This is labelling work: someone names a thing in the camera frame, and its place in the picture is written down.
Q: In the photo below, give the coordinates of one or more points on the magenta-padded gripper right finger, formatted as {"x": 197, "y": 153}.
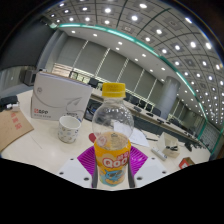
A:
{"x": 138, "y": 160}

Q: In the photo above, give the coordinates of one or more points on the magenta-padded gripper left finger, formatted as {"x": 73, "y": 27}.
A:
{"x": 86, "y": 160}

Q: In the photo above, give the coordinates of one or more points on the yellow-capped orange drink bottle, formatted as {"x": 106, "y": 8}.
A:
{"x": 111, "y": 160}

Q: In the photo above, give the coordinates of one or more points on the long white remote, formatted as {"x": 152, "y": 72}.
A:
{"x": 159, "y": 154}

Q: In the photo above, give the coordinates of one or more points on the small open white box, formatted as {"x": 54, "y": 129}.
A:
{"x": 168, "y": 143}

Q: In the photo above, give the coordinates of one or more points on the long curved conference desk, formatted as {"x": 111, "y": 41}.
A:
{"x": 150, "y": 121}

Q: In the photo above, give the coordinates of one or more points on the black projector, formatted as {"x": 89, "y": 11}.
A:
{"x": 90, "y": 111}

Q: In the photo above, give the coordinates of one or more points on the black desk microphones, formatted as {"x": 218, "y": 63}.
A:
{"x": 137, "y": 108}

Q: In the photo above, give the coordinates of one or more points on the row of black office chairs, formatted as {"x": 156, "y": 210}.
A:
{"x": 144, "y": 104}

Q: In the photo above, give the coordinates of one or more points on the white copy paper box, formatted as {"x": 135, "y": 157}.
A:
{"x": 58, "y": 96}

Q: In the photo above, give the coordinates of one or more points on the brown paper envelope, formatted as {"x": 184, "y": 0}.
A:
{"x": 13, "y": 128}

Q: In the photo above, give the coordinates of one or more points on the small white adapter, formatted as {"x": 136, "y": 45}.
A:
{"x": 13, "y": 107}

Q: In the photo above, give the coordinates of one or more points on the flat black device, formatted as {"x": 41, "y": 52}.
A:
{"x": 7, "y": 100}

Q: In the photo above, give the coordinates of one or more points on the grey box monitor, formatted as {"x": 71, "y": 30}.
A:
{"x": 30, "y": 77}

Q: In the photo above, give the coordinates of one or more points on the round ceiling lights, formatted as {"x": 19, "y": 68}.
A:
{"x": 135, "y": 17}

